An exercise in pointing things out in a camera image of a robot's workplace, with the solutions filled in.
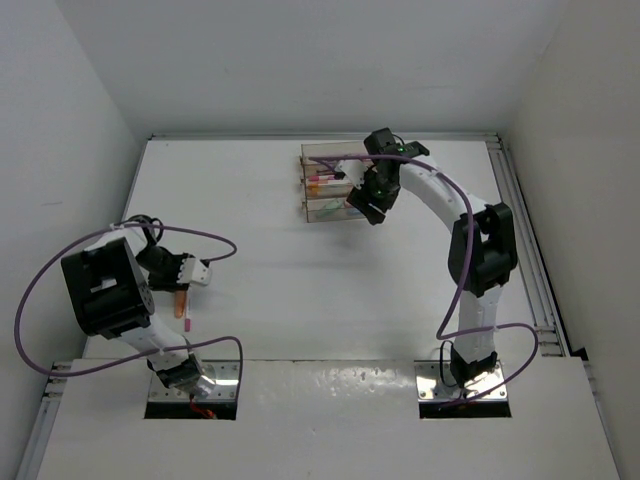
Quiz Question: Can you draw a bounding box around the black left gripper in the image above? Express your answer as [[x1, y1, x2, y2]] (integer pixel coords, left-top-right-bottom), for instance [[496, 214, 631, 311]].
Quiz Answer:
[[135, 245, 195, 292]]

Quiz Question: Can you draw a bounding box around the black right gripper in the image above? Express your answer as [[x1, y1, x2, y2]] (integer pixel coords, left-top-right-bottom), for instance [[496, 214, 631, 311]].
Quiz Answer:
[[347, 167, 400, 224]]

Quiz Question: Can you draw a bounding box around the white pen pink cap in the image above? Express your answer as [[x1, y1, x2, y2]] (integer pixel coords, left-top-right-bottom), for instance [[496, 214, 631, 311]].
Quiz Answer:
[[306, 174, 342, 183]]

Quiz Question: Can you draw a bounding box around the white pen orange cap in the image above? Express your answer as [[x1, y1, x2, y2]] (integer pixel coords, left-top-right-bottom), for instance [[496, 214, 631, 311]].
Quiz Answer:
[[306, 184, 351, 198]]

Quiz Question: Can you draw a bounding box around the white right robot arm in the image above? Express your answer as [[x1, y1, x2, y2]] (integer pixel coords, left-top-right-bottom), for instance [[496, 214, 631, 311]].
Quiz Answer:
[[337, 129, 518, 387]]

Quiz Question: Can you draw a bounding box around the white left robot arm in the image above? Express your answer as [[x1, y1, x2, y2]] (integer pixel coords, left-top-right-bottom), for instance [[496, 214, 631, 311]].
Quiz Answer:
[[61, 215, 216, 399]]

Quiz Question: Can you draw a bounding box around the clear tiered organizer tray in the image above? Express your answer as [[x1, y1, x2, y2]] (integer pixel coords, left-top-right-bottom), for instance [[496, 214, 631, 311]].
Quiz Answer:
[[299, 141, 367, 223]]

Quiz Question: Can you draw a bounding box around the white front cover board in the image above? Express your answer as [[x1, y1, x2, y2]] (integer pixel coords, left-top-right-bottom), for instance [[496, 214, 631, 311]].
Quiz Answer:
[[39, 358, 618, 479]]

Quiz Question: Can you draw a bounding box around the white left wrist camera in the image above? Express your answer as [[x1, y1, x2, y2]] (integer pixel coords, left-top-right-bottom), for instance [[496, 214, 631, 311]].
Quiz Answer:
[[177, 256, 212, 286]]

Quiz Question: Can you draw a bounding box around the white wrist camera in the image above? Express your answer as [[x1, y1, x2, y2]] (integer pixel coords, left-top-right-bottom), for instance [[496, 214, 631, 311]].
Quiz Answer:
[[177, 256, 212, 286], [336, 159, 368, 189]]

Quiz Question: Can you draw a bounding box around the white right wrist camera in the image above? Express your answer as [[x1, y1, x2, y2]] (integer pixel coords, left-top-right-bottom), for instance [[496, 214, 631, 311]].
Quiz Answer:
[[336, 159, 368, 189]]

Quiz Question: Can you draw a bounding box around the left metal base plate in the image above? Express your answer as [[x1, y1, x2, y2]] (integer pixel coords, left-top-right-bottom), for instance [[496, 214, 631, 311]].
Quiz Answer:
[[148, 360, 240, 403]]

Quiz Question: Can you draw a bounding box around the metal base plate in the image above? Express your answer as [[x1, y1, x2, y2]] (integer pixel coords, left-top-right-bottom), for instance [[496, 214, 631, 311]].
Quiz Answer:
[[148, 360, 240, 403], [415, 360, 510, 401]]

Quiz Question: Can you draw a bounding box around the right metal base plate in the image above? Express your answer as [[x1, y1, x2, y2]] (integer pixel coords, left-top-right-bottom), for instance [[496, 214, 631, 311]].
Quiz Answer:
[[415, 360, 510, 401]]

